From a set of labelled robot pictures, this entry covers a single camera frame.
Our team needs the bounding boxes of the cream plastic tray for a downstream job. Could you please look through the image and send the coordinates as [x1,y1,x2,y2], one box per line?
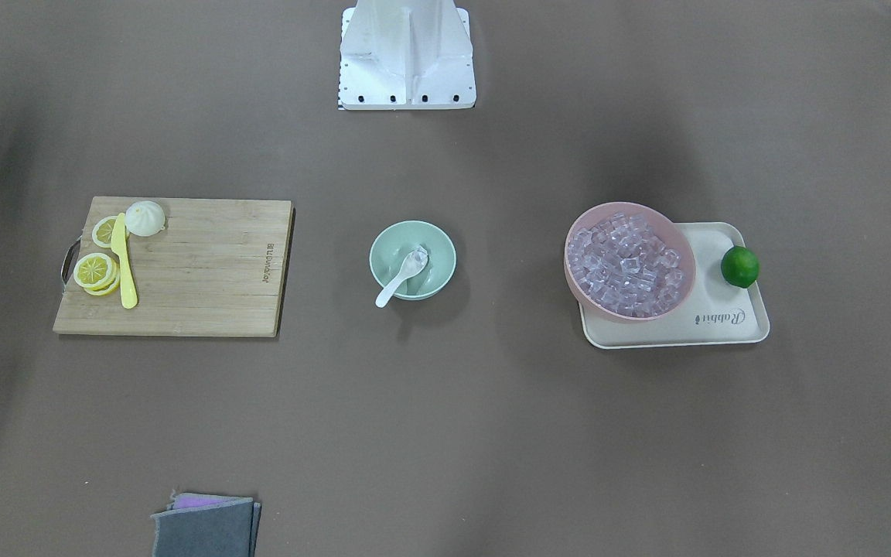
[579,222,770,350]

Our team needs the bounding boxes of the grey folded cloth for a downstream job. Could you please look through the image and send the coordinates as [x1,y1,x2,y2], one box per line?
[151,491,261,556]

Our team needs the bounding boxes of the clear ice cubes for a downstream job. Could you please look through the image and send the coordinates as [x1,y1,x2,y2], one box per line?
[568,212,686,318]

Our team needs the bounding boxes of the yellow plastic knife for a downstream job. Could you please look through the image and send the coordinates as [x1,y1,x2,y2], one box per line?
[111,213,138,309]

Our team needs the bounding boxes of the lemon slice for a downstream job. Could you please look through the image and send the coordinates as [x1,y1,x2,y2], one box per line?
[91,215,119,249]
[72,253,121,296]

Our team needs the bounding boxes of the front lemon slice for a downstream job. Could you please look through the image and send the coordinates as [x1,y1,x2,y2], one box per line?
[72,253,121,296]

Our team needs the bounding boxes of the mint green bowl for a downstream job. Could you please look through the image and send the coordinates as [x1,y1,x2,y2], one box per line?
[369,220,457,301]

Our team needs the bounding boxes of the white ceramic spoon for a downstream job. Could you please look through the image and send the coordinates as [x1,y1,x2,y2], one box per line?
[375,254,425,308]

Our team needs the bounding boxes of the back lemon slice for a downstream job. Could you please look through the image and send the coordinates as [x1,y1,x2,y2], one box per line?
[91,215,119,249]

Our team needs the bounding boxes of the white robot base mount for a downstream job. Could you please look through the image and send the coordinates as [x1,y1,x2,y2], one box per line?
[337,1,477,111]

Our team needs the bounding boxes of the white steamed bun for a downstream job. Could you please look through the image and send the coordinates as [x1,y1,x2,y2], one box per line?
[125,200,166,237]

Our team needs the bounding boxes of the single clear ice cube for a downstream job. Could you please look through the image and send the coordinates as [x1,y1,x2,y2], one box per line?
[408,246,428,269]

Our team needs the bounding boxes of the pink bowl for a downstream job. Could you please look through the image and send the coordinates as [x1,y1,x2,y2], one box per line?
[563,201,697,323]

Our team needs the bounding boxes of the green lime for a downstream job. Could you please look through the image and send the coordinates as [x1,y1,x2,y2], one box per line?
[721,244,760,289]

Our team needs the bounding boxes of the bamboo cutting board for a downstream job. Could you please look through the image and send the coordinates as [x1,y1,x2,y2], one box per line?
[53,198,295,338]

